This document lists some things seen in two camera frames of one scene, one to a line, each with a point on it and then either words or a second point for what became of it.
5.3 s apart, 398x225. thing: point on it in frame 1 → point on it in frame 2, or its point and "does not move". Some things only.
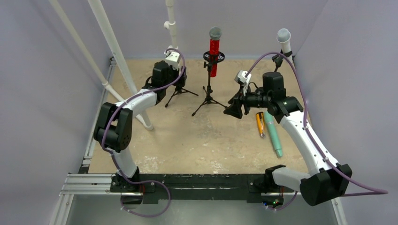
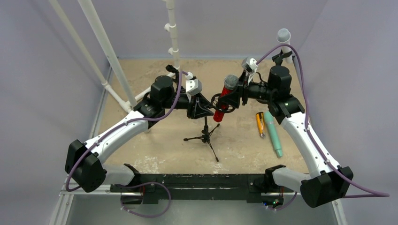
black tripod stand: (207, 57) → (206, 135)
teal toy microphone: (271, 124) does not move
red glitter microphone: (215, 33) → (230, 82)
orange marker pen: (260, 117) does not move
